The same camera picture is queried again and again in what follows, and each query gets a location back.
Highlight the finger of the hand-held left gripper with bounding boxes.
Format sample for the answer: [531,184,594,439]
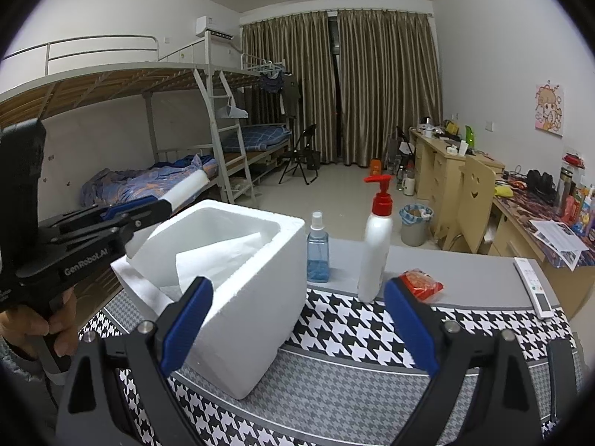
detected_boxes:
[49,220,141,245]
[39,199,173,226]

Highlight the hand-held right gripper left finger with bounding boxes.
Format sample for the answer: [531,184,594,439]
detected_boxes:
[56,275,215,446]

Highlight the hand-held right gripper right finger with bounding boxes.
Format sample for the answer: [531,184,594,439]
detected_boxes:
[383,275,544,446]

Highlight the white foam box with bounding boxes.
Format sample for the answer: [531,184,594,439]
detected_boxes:
[123,199,308,400]

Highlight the person's left forearm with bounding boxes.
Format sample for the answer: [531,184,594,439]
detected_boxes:
[0,337,59,433]

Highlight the person's left hand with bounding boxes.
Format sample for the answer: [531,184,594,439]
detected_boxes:
[0,285,77,358]

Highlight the blue patterned quilt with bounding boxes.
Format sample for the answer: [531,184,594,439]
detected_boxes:
[80,155,219,207]

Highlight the red snack packet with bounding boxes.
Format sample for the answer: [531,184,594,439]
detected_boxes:
[399,268,444,299]

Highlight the white pump lotion bottle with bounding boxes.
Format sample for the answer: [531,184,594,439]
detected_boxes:
[357,174,395,304]

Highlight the houndstooth table cloth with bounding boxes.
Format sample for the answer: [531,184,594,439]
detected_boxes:
[79,285,582,446]

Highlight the grey trash bin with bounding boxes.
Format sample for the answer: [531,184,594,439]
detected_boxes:
[401,204,434,247]

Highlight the blue spray bottle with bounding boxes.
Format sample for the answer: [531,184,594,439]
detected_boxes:
[306,211,332,283]

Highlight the white bed ladder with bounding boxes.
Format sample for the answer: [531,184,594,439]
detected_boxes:
[193,69,254,205]

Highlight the white metal bunk bed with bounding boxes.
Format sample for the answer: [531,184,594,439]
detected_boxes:
[0,35,254,242]
[205,37,293,187]

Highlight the white remote control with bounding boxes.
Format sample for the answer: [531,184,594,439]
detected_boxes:
[514,257,556,319]

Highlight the wooden desk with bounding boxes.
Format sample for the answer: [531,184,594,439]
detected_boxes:
[409,127,505,242]
[488,186,595,321]

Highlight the wooden smiley chair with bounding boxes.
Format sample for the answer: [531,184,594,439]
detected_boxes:
[448,153,498,254]

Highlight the blue checked mattress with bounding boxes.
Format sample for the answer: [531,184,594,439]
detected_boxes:
[221,125,291,153]

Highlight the printed paper sheets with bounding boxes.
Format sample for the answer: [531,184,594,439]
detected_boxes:
[530,219,589,270]

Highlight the hanging dark clothes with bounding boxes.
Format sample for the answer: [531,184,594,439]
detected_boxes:
[258,71,302,117]

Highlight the brown curtain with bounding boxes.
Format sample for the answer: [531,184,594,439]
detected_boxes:
[337,8,442,168]
[242,12,338,165]

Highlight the white air conditioner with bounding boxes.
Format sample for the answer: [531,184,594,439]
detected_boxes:
[196,15,238,40]

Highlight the steel thermos flask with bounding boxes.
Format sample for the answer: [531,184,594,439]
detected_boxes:
[558,165,575,210]

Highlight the cartoon wall poster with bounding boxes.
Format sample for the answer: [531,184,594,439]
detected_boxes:
[534,84,565,136]

